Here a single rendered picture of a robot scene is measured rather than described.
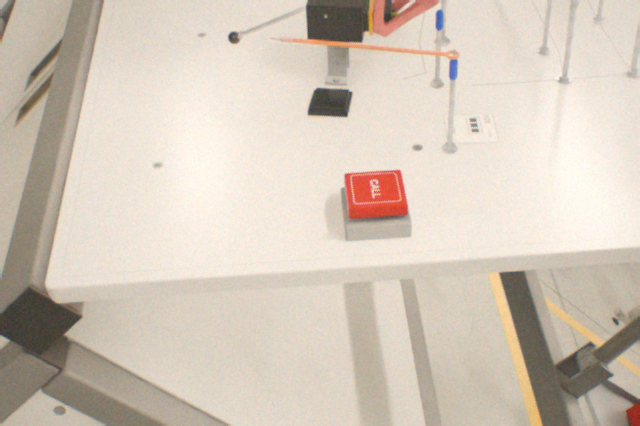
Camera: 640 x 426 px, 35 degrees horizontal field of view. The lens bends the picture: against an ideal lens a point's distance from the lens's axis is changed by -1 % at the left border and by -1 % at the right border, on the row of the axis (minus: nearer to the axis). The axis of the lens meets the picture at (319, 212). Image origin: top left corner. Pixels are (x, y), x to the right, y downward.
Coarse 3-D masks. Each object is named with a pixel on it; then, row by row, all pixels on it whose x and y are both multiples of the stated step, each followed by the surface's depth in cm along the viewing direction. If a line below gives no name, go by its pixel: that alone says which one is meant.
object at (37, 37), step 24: (24, 0) 183; (48, 0) 166; (72, 0) 152; (24, 24) 171; (48, 24) 156; (0, 48) 176; (24, 48) 160; (48, 48) 147; (0, 72) 164; (24, 72) 150; (48, 72) 140; (0, 96) 154; (24, 96) 142; (0, 120) 145
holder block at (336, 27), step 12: (312, 0) 102; (324, 0) 102; (336, 0) 102; (348, 0) 102; (360, 0) 102; (312, 12) 102; (324, 12) 102; (336, 12) 101; (348, 12) 101; (360, 12) 101; (312, 24) 103; (324, 24) 102; (336, 24) 102; (348, 24) 102; (360, 24) 102; (312, 36) 104; (324, 36) 103; (336, 36) 103; (348, 36) 103; (360, 36) 103
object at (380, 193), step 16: (352, 176) 89; (368, 176) 89; (384, 176) 89; (400, 176) 89; (352, 192) 87; (368, 192) 87; (384, 192) 87; (400, 192) 87; (352, 208) 86; (368, 208) 86; (384, 208) 86; (400, 208) 86
